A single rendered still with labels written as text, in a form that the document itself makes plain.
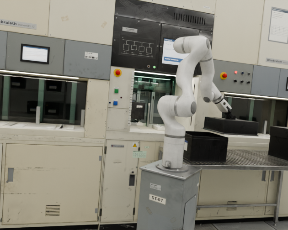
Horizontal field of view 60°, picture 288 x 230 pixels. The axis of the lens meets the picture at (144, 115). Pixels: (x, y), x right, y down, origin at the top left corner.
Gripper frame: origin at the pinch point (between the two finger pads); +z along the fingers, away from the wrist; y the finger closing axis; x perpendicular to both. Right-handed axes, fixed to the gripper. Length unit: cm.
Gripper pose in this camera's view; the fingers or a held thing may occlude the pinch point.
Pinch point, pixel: (229, 116)
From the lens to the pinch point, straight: 198.7
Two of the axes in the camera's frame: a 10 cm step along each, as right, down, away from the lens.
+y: -2.6, -0.8, 9.6
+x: -7.4, 6.5, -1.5
